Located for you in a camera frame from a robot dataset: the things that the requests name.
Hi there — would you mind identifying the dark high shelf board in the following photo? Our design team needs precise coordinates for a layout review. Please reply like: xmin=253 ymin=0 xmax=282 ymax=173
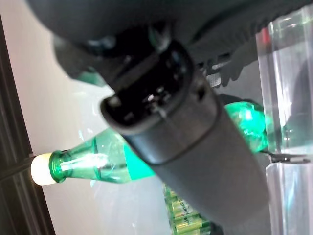
xmin=0 ymin=12 xmax=56 ymax=235

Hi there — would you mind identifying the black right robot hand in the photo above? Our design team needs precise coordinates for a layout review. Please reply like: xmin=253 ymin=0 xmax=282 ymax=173
xmin=24 ymin=0 xmax=313 ymax=228

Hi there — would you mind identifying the green soda bottle yellow cap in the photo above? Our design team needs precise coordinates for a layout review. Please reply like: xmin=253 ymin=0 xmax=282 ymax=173
xmin=30 ymin=100 xmax=267 ymax=186

